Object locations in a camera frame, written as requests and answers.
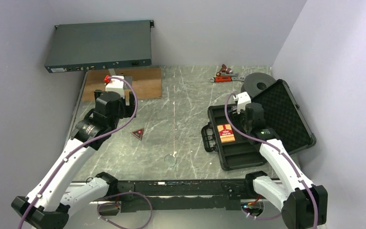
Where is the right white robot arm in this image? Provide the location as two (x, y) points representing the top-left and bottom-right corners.
(224, 103), (328, 229)

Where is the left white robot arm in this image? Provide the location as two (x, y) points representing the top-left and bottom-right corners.
(11, 90), (138, 229)

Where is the black poker set case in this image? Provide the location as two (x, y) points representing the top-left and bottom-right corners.
(201, 79), (316, 171)

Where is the grey filament spool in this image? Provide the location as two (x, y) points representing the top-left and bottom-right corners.
(241, 73), (276, 100)

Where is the red triangular dealer button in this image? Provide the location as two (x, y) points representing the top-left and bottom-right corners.
(131, 128), (144, 141)

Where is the wooden base board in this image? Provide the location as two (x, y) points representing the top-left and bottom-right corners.
(81, 67), (162, 102)

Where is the dark green rack device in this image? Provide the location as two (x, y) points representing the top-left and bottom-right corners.
(44, 20), (155, 73)

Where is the clear round dealer button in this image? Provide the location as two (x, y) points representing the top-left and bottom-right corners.
(164, 155), (177, 167)

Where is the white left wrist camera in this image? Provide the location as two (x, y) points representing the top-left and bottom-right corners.
(104, 75), (125, 97)

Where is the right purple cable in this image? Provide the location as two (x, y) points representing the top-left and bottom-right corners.
(224, 92), (319, 229)

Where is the purple cable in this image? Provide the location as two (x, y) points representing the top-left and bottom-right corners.
(224, 92), (319, 229)
(17, 75), (153, 229)

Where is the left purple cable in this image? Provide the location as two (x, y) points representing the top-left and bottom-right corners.
(17, 75), (153, 229)

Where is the grey metal stand bracket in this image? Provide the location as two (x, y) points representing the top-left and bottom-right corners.
(109, 69), (132, 89)

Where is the brown hose nozzle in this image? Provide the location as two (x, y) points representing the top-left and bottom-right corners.
(216, 64), (233, 77)

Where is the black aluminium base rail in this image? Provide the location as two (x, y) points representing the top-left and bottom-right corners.
(39, 179), (318, 217)

